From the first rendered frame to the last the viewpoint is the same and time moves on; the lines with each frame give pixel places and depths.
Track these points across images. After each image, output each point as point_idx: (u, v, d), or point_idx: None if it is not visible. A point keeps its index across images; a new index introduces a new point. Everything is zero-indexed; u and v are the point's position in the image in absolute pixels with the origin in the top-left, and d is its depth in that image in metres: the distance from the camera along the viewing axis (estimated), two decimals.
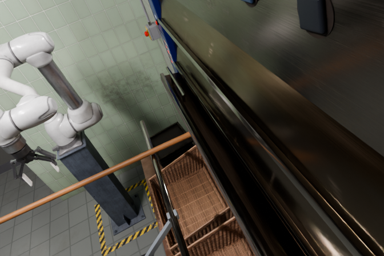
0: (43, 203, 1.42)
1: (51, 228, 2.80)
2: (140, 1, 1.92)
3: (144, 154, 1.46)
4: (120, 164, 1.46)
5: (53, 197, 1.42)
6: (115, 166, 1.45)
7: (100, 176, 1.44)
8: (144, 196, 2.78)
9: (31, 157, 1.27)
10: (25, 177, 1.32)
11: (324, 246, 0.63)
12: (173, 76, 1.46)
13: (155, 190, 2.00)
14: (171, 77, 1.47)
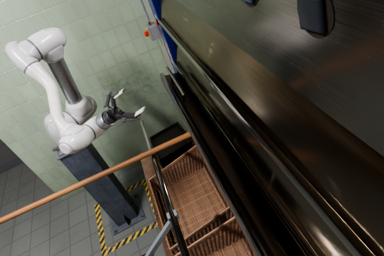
0: (43, 203, 1.42)
1: (51, 228, 2.80)
2: (140, 1, 1.92)
3: (144, 154, 1.47)
4: (120, 164, 1.46)
5: (53, 197, 1.42)
6: (115, 166, 1.45)
7: (100, 176, 1.44)
8: (144, 196, 2.78)
9: (111, 111, 1.41)
10: (136, 113, 1.41)
11: (324, 246, 0.63)
12: (173, 76, 1.46)
13: (155, 190, 2.00)
14: (171, 77, 1.47)
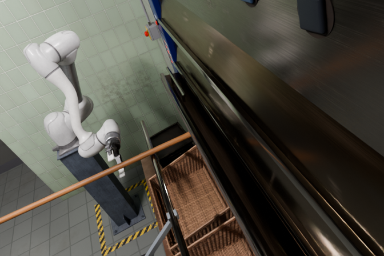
0: (43, 203, 1.42)
1: (51, 228, 2.80)
2: (140, 1, 1.92)
3: (144, 154, 1.47)
4: (120, 164, 1.46)
5: (53, 197, 1.42)
6: (115, 166, 1.45)
7: (100, 176, 1.44)
8: (144, 196, 2.78)
9: None
10: (120, 169, 1.54)
11: (324, 246, 0.63)
12: (173, 76, 1.46)
13: (155, 190, 2.00)
14: (171, 77, 1.47)
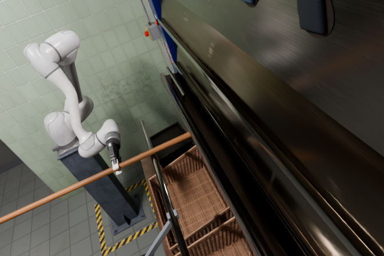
0: (43, 203, 1.42)
1: (51, 228, 2.80)
2: (140, 1, 1.92)
3: (144, 154, 1.47)
4: (120, 164, 1.46)
5: (53, 197, 1.42)
6: None
7: (100, 176, 1.44)
8: (144, 196, 2.78)
9: None
10: None
11: (324, 246, 0.63)
12: (173, 76, 1.46)
13: (155, 190, 2.00)
14: (171, 77, 1.47)
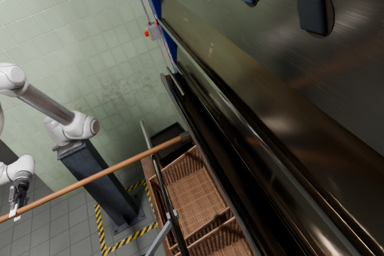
0: None
1: (51, 228, 2.80)
2: (140, 1, 1.92)
3: (46, 198, 1.41)
4: (20, 209, 1.40)
5: None
6: None
7: None
8: (144, 196, 2.78)
9: None
10: None
11: (324, 246, 0.63)
12: (173, 76, 1.46)
13: (155, 190, 2.00)
14: (171, 77, 1.47)
